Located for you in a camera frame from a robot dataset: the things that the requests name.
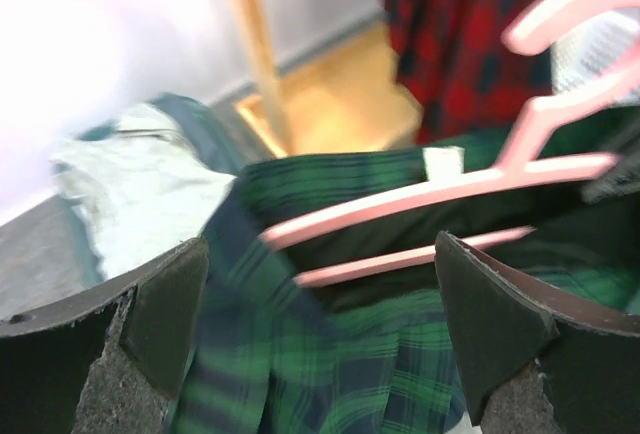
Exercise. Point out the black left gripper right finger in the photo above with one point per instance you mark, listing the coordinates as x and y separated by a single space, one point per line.
533 358

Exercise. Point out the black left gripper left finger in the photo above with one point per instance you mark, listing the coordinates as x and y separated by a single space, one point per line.
109 359

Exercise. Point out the green plaid garment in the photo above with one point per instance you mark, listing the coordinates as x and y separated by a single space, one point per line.
347 332

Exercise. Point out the red navy plaid skirt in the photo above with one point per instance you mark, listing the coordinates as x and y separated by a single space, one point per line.
451 59

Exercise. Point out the grey t-shirt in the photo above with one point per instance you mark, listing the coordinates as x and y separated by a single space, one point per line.
151 182

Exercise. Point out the teal plastic basin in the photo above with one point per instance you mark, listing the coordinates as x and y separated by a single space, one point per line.
82 234

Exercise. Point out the wooden clothes rack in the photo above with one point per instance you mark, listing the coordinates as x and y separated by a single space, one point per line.
342 99

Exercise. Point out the white plastic laundry basket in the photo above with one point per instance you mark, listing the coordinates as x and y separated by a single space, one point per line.
592 47

